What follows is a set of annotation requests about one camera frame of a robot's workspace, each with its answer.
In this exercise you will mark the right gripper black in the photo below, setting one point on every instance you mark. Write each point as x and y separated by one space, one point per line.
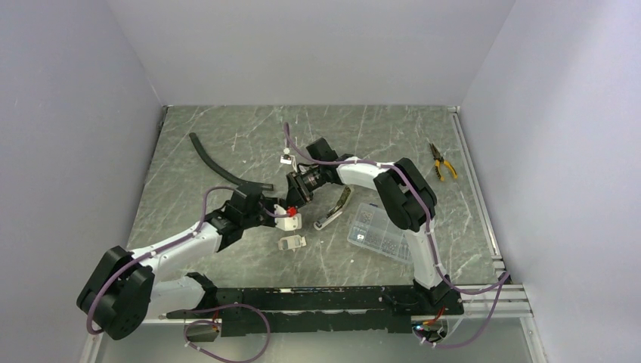
297 194

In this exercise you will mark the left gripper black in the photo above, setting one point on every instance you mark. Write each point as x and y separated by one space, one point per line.
270 201

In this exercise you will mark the white staple box tray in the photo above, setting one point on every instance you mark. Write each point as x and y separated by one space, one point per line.
291 242

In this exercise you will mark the pale green white stapler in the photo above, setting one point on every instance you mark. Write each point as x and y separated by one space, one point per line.
335 211

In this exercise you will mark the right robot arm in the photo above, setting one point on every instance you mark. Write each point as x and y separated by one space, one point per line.
406 196

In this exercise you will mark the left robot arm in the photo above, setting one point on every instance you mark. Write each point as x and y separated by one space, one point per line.
126 286

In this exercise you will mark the clear plastic screw organizer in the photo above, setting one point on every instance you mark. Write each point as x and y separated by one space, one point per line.
372 229

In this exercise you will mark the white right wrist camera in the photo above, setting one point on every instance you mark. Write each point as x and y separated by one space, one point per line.
287 158

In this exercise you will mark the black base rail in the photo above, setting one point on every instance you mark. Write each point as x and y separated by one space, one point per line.
392 308

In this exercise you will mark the orange handled pliers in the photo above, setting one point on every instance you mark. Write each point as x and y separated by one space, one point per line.
440 161

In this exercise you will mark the aluminium frame rail right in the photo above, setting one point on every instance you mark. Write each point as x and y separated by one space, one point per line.
496 255

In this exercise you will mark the aluminium frame rail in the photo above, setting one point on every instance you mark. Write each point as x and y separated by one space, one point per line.
496 255
126 309

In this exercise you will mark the aluminium frame rail front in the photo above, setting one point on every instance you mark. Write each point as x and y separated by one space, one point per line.
126 309

